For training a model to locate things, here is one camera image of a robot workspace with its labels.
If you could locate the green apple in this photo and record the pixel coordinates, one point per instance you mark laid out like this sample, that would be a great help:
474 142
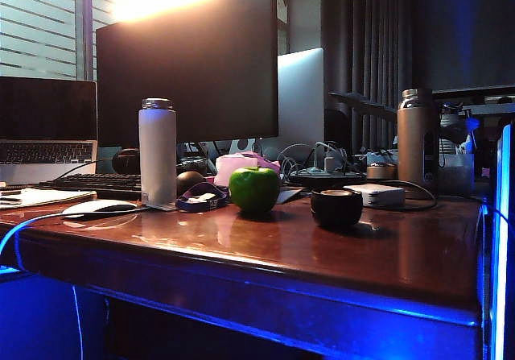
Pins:
253 191

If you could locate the white thermos bottle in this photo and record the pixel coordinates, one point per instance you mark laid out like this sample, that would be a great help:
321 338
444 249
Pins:
157 154

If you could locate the bronze thermos bottle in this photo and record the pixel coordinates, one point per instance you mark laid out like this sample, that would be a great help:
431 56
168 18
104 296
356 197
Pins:
414 142

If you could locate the pink tissue pack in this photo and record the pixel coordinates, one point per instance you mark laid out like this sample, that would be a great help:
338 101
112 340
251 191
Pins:
233 166

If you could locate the grey flat pad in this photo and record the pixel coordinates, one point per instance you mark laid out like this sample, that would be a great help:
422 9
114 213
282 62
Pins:
289 195

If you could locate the black power strip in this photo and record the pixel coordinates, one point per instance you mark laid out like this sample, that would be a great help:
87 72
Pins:
322 175

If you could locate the dark brown round ball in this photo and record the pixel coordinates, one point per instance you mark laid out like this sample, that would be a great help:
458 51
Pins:
189 180

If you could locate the flat silver device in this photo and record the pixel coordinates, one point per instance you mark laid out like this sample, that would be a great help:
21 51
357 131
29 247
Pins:
161 207

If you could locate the large black monitor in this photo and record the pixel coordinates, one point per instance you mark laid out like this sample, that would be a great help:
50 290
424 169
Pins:
185 82

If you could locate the white power adapter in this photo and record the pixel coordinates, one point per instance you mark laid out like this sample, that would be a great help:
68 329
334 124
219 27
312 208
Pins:
378 195

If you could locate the black slanted bar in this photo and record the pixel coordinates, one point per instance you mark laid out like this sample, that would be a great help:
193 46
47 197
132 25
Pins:
370 106

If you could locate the black round speaker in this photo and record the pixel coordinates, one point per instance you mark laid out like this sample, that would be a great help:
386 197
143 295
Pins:
126 160

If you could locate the white computer mouse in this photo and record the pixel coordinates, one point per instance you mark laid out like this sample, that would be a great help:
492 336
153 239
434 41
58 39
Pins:
100 207

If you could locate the black keyboard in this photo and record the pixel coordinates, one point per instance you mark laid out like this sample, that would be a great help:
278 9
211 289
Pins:
92 183

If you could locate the clear plastic container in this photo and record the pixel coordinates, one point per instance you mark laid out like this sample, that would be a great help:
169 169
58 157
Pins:
456 175

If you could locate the white paper notebook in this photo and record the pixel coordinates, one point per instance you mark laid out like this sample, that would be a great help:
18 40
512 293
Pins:
44 197

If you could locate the open silver laptop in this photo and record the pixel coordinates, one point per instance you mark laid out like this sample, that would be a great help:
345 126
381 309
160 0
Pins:
44 110

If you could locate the grey window frame post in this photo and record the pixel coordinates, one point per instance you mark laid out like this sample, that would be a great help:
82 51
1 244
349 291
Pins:
84 26

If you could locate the blue-lit vertical frame post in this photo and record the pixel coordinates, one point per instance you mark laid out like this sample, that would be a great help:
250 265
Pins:
503 235

